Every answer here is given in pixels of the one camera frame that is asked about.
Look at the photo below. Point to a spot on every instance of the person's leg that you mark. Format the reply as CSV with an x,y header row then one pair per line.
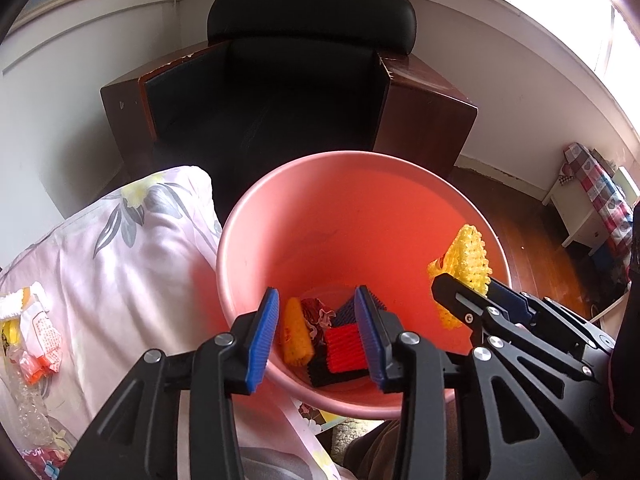
x,y
370,452

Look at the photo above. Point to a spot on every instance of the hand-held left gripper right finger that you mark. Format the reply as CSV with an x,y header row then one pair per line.
x,y
368,340

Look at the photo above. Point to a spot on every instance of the red patterned wrapper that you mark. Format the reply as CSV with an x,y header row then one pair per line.
x,y
45,462

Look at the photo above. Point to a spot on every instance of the checkered cloth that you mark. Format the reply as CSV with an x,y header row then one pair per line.
x,y
595,190

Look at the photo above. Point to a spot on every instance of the bright window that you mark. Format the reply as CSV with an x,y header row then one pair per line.
x,y
625,50

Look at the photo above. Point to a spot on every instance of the white small cabinet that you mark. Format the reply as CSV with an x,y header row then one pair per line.
x,y
580,215

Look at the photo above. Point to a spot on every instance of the colourful cardboard box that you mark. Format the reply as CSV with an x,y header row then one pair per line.
x,y
320,417

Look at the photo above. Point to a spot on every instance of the black leather wooden armchair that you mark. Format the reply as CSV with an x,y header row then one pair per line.
x,y
280,100

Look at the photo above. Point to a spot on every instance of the grey fuzzy rug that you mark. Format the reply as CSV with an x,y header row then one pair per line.
x,y
345,435

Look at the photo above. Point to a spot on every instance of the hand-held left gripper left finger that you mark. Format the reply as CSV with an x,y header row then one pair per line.
x,y
262,340

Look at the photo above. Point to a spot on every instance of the orange white snack wrapper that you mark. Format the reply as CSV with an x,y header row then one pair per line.
x,y
42,335

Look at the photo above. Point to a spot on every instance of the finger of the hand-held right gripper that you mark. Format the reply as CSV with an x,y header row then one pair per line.
x,y
507,300
457,300

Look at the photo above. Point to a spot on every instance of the floral patterned wrapper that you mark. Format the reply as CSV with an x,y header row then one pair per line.
x,y
312,312

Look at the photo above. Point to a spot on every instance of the yellow foam net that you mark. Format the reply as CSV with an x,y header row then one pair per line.
x,y
467,255
295,332

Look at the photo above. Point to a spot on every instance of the yellow snack bag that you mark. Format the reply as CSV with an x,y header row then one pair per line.
x,y
5,340

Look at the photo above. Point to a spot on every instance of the white foam net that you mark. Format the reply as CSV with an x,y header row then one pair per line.
x,y
12,305

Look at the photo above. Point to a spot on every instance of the black foam net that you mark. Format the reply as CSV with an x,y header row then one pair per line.
x,y
345,314

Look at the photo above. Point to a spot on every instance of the pink floral bedsheet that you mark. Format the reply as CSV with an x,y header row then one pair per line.
x,y
140,285

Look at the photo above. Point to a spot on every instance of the crushed clear plastic bottle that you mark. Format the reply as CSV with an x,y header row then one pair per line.
x,y
30,405

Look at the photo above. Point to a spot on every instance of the pink plastic bucket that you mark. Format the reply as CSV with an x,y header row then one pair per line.
x,y
350,220

